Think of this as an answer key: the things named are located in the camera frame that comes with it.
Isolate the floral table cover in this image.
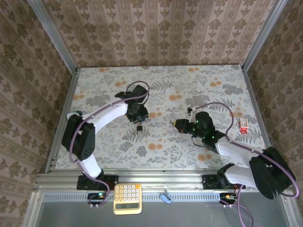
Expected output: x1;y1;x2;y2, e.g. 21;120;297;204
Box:
55;65;273;170

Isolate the red and white small box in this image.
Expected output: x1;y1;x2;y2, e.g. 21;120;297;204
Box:
239;118;249;134

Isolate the blue stapler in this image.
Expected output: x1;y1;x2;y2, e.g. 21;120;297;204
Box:
160;189;173;204

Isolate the yellow calculator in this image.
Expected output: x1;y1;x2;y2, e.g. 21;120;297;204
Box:
113;183;143;215

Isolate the grey metal panel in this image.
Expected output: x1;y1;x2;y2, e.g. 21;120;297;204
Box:
35;200;291;227

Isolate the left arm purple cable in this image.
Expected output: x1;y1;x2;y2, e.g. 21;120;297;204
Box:
70;81;150;206

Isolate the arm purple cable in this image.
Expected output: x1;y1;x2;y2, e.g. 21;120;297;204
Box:
195;103;298;227
70;81;150;206

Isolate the right gripper thin black cable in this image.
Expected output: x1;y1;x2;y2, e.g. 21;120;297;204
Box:
191;136;205;149

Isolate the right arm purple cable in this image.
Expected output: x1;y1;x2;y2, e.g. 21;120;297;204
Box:
195;103;298;227

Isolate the aluminium mounting rail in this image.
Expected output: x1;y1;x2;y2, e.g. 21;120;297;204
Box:
33;168;291;191

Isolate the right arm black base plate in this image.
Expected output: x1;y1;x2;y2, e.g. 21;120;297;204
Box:
202;174;246;190

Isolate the aluminium side rail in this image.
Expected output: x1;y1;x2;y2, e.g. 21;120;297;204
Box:
241;66;280;173
45;68;80;175

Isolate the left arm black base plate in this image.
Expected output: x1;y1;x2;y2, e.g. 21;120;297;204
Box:
77;175;119;191

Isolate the grey slotted cable duct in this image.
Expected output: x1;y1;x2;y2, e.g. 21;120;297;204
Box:
44;192;221;201

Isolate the aluminium frame post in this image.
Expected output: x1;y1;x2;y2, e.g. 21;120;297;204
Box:
25;0;79;73
241;0;288;71

